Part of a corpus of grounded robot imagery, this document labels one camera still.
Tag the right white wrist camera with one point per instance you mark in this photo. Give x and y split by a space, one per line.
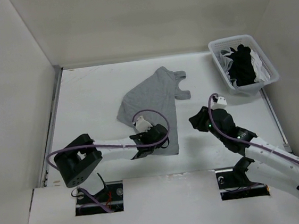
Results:
219 103

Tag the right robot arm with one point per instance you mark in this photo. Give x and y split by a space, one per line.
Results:
261 162

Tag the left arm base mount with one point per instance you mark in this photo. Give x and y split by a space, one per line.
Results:
112 197

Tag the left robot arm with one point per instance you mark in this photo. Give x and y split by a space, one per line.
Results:
77 161

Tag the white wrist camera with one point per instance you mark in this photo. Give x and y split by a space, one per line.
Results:
219 103
142 125

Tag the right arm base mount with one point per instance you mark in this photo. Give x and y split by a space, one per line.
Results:
233 188

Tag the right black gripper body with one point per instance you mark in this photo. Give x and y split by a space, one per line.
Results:
211 129

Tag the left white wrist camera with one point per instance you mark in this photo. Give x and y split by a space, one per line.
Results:
142 125

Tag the black tank top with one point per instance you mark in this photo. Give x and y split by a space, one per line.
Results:
241 70

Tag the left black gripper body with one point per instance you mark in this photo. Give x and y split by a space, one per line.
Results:
157 146

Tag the metal table edge rail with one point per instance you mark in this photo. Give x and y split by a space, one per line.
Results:
43 175

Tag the grey tank top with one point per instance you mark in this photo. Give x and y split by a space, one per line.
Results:
158 92

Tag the white tank top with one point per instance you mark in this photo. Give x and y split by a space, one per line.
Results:
261 74

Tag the white plastic basket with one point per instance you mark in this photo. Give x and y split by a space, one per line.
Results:
216 46

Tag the light grey garment in basket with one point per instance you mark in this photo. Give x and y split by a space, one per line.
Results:
225 60

